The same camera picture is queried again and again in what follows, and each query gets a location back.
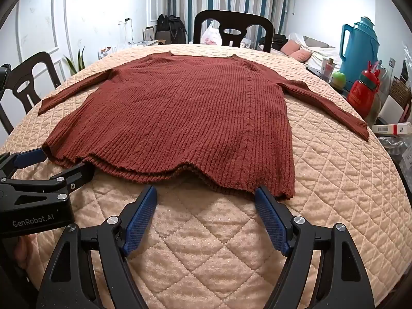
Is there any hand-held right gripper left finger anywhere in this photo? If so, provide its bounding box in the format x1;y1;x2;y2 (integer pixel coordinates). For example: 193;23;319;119
36;185;158;309

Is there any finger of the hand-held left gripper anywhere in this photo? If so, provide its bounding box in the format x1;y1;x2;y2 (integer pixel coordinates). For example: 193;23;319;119
48;164;95;197
0;149;48;181

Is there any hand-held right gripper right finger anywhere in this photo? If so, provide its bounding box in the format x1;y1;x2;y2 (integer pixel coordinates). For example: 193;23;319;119
254;186;375;309

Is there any rust red knit sweater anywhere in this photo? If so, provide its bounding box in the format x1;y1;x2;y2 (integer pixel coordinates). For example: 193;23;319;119
38;52;369;200

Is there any peach quilted blanket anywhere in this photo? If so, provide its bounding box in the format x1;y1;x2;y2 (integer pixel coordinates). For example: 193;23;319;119
0;42;412;309

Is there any black chair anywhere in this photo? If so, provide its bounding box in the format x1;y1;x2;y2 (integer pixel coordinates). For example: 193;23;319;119
193;10;276;53
0;51;62;136

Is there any green potted plant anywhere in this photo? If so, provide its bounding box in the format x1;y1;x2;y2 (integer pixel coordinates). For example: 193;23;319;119
63;47;86;78

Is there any cluttered side desk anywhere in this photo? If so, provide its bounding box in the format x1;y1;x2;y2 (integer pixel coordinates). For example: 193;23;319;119
97;40;161;60

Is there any clear plastic bag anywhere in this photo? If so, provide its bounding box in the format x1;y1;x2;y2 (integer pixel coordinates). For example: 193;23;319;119
378;135;412;168

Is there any white and red carton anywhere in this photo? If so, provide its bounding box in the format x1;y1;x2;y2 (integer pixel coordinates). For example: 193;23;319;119
373;123;412;136

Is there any green apple-shaped toy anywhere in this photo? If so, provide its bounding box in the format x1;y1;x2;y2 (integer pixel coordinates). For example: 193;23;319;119
331;71;346;89

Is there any small pink cosmetic bottle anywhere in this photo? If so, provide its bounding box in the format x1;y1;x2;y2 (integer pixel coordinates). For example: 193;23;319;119
322;57;335;78

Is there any white cardboard box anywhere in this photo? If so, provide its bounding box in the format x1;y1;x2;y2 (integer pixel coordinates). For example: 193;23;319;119
380;95;406;126

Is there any pink pillow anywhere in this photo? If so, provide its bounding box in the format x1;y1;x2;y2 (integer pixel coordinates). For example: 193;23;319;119
291;50;313;62
281;39;301;55

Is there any white bed sheet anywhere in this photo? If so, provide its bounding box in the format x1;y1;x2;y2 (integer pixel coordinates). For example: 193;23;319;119
288;33;343;71

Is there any black backpack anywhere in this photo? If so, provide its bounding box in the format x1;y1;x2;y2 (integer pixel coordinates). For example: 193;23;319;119
155;14;188;44

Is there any black bag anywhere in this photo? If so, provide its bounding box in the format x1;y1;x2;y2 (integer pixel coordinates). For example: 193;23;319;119
259;34;288;52

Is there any wicker basket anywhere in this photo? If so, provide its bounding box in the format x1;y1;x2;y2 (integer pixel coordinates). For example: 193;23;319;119
389;79;412;104

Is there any teal thermos jug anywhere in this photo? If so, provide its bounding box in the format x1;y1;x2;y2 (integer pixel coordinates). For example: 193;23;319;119
339;17;380;86

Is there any white plastic bag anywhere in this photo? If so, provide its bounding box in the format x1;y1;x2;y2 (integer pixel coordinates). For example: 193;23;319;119
201;22;222;46

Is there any striped curtain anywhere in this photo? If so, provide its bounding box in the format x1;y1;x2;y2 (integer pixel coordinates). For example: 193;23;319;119
164;0;288;44

